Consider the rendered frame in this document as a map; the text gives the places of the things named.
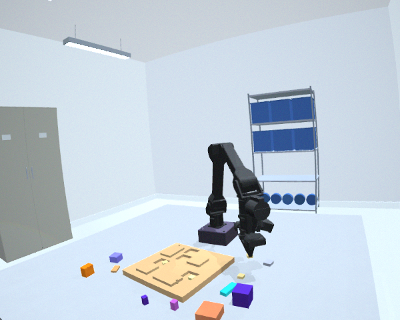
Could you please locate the tan flat tile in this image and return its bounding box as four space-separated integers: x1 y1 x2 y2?
111 265 120 273

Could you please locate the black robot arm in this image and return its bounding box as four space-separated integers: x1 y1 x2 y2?
205 142 274 233

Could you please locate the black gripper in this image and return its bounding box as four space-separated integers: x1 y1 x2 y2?
234 214 266 257

